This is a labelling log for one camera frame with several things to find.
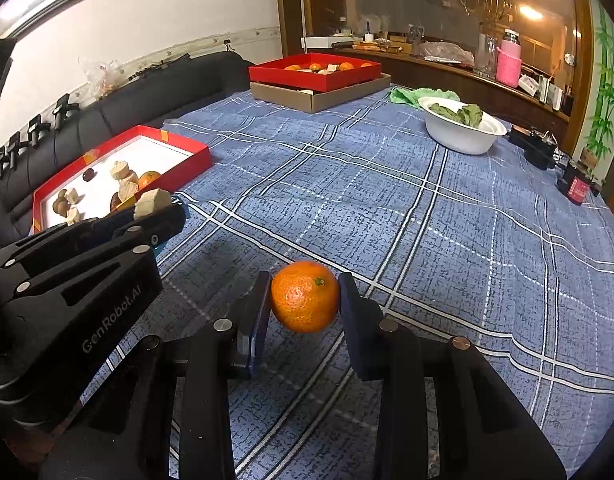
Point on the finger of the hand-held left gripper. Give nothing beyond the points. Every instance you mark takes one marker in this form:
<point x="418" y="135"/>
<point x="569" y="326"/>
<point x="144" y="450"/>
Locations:
<point x="87" y="230"/>
<point x="162" y="225"/>

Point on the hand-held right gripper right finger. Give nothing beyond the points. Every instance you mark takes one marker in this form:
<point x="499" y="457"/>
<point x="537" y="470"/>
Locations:
<point x="357" y="330"/>

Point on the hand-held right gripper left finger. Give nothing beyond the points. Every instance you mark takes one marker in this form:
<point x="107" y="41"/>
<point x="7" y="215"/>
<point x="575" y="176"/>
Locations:
<point x="259" y="320"/>

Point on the brown round fruit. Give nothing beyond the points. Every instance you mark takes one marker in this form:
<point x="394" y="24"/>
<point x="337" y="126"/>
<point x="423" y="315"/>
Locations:
<point x="61" y="205"/>

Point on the red date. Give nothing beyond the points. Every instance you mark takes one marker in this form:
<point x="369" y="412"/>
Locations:
<point x="116" y="203"/>
<point x="88" y="175"/>

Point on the red cardboard tray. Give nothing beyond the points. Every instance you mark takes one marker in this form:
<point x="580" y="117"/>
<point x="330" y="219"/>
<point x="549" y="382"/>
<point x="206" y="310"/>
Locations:
<point x="137" y="150"/>
<point x="272" y="74"/>

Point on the black clip device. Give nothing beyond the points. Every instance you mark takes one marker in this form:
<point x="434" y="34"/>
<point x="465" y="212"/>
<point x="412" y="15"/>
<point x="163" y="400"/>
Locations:
<point x="9" y="152"/>
<point x="64" y="107"/>
<point x="37" y="130"/>

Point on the blue plaid tablecloth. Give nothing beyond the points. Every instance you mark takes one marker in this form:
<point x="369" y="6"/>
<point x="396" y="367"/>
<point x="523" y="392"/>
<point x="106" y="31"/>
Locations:
<point x="387" y="210"/>

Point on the black leather sofa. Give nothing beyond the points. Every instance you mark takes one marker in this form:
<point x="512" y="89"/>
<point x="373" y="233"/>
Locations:
<point x="162" y="90"/>

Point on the clear plastic bag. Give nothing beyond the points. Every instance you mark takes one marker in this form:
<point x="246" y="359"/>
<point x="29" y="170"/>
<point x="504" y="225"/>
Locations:
<point x="99" y="77"/>

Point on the brown cardboard box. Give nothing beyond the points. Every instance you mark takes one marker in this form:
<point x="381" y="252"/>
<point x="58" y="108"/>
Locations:
<point x="287" y="97"/>

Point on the white bowl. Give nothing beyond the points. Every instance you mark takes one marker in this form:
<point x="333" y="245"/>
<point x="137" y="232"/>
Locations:
<point x="462" y="140"/>

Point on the green leaves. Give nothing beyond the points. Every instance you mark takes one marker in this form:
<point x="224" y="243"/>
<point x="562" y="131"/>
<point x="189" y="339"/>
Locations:
<point x="459" y="112"/>

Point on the green cloth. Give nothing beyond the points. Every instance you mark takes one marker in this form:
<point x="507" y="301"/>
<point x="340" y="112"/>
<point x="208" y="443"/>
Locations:
<point x="409" y="95"/>

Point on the white flat box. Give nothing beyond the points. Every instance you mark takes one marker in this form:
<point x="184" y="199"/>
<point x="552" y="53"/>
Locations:
<point x="324" y="42"/>

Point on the red and black battery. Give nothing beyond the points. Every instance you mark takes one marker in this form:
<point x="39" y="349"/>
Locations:
<point x="577" y="185"/>

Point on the wooden counter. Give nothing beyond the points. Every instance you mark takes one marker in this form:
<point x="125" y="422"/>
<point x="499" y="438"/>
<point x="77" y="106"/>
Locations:
<point x="437" y="70"/>

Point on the crumpled plastic bag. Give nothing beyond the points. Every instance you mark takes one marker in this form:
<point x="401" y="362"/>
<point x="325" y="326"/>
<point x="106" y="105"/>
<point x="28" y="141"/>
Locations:
<point x="447" y="54"/>

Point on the clear pitcher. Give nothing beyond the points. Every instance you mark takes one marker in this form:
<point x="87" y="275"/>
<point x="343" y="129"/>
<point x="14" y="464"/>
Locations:
<point x="485" y="55"/>

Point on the pink cup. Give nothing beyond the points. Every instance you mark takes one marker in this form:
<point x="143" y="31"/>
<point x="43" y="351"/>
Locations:
<point x="508" y="65"/>

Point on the bamboo wall panel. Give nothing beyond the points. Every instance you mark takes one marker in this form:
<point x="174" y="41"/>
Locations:
<point x="607" y="85"/>

